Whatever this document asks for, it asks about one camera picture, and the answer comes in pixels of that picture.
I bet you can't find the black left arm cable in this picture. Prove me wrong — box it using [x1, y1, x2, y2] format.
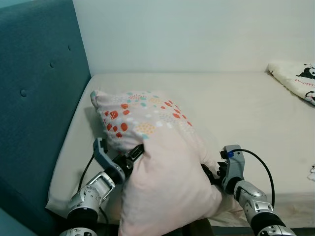
[78, 154, 107, 236]

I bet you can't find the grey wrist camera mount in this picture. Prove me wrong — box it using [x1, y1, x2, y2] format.
[221, 145, 245, 193]
[93, 138, 125, 178]

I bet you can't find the cream cartoon print quilt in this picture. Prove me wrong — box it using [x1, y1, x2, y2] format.
[267, 60, 315, 105]

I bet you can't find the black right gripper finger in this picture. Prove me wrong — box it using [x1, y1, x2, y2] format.
[201, 164, 218, 185]

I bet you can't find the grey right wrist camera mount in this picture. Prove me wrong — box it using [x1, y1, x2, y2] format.
[221, 145, 245, 193]

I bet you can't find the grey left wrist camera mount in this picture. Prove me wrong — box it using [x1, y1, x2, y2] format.
[93, 138, 125, 178]

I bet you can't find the cream bed mattress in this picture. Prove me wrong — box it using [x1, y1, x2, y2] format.
[47, 73, 315, 229]

